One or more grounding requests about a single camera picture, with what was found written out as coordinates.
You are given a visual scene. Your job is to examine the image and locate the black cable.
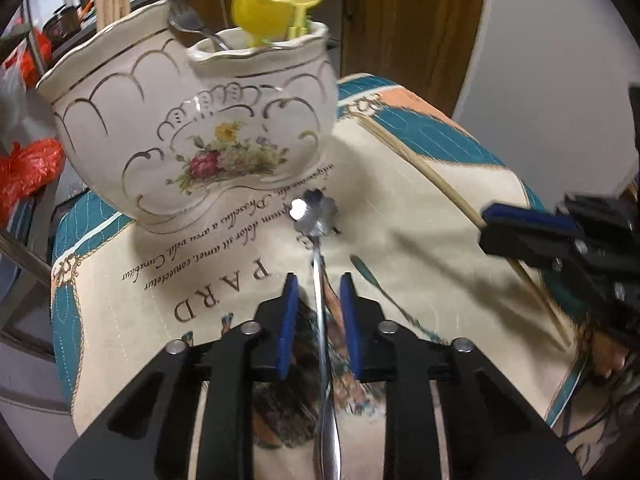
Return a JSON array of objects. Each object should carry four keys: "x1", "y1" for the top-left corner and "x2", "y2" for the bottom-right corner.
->
[{"x1": 555, "y1": 375, "x2": 640, "y2": 461}]

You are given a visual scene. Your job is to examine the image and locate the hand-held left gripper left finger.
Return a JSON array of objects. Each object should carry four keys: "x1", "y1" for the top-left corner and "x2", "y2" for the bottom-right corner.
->
[{"x1": 52, "y1": 274, "x2": 301, "y2": 480}]

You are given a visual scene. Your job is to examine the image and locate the metal spoon with flower end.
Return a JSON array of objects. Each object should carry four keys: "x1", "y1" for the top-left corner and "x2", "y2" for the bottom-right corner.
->
[{"x1": 289, "y1": 187, "x2": 343, "y2": 480}]

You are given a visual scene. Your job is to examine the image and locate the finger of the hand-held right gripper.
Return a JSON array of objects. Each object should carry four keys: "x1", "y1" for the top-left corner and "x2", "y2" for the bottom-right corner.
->
[
  {"x1": 477, "y1": 227, "x2": 591, "y2": 272},
  {"x1": 481, "y1": 192, "x2": 636, "y2": 241}
]

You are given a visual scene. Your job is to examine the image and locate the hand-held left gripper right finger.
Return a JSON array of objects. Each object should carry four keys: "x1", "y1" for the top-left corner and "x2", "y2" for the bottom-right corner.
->
[{"x1": 340, "y1": 272, "x2": 583, "y2": 480}]

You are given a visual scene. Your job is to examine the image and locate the printed teal table mat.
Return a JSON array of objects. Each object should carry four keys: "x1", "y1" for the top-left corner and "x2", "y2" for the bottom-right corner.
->
[{"x1": 50, "y1": 72, "x2": 640, "y2": 480}]

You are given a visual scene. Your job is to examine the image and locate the wooden base cabinets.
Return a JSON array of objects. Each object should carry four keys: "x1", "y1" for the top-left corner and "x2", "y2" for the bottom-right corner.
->
[{"x1": 320, "y1": 0, "x2": 488, "y2": 118}]

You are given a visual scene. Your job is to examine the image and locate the metal fork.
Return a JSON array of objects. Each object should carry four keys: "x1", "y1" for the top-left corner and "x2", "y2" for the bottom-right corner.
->
[{"x1": 150, "y1": 0, "x2": 231, "y2": 53}]

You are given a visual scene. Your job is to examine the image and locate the person's right hand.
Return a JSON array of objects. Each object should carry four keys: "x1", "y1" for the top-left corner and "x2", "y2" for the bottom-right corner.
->
[{"x1": 582, "y1": 320, "x2": 640, "y2": 386}]

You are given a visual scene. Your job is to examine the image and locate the dark pressure cooker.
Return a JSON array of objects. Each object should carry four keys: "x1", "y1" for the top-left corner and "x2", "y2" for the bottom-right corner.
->
[{"x1": 42, "y1": 4, "x2": 83, "y2": 37}]

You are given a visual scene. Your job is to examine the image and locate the red plastic bag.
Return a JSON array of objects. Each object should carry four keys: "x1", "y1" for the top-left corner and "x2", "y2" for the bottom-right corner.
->
[
  {"x1": 2, "y1": 27, "x2": 53, "y2": 88},
  {"x1": 0, "y1": 139, "x2": 66, "y2": 218}
]

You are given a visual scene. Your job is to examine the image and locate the white floral ceramic utensil holder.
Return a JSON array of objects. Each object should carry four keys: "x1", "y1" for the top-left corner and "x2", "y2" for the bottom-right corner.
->
[{"x1": 35, "y1": 0, "x2": 337, "y2": 235}]

